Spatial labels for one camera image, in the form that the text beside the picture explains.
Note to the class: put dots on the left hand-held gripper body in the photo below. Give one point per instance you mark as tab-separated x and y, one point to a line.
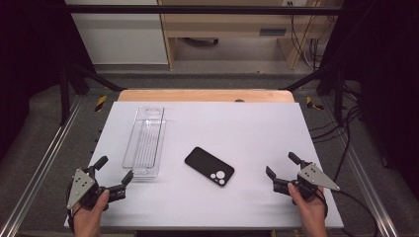
80	187

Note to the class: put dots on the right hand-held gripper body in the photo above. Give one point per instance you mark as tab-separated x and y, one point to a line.
314	176

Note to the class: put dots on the clear plastic packaging tray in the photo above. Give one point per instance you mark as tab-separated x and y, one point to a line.
145	144

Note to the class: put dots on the person's left hand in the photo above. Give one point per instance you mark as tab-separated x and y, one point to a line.
87	215

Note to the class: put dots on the person's right hand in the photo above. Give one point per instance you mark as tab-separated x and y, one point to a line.
311	210

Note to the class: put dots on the yellow black striped tape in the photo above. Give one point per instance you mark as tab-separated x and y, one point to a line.
100	103
311	103

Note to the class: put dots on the white board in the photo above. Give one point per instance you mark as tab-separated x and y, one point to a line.
230	131

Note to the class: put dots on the black metal stand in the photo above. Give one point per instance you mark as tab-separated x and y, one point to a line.
338	95
65	98

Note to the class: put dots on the black curtain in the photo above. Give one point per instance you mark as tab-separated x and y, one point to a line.
385	82
29	65

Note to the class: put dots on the white cabinet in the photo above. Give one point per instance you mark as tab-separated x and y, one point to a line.
122	36

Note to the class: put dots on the wooden desk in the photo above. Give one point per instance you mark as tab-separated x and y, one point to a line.
230	24

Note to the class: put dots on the black metal crossbar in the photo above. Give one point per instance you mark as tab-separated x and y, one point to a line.
197	9

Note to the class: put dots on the aluminium rail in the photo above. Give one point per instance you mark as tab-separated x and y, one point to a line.
362	177
39	168

